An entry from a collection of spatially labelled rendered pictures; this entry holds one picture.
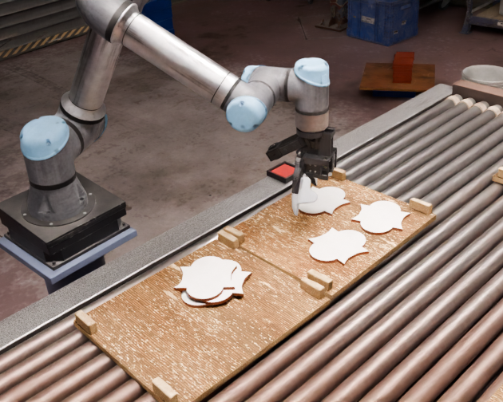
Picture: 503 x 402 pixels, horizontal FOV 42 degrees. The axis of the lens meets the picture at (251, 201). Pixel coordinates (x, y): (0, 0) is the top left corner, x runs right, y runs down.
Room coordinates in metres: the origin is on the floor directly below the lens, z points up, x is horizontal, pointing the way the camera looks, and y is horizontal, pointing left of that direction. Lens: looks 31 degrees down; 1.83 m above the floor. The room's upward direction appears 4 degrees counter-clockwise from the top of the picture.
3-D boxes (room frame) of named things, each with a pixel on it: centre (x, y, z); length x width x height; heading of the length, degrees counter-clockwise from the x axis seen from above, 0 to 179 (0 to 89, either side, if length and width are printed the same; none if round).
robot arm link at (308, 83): (1.35, -0.15, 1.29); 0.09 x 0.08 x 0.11; 69
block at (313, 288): (1.07, -0.12, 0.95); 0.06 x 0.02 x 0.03; 42
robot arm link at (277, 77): (1.37, -0.05, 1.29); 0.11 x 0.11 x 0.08; 69
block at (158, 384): (0.81, 0.18, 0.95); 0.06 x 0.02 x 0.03; 42
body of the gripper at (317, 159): (1.34, -0.16, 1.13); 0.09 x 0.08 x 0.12; 65
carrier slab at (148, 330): (1.04, 0.12, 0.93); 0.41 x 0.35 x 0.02; 132
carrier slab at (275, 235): (1.33, -0.19, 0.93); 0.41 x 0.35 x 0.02; 133
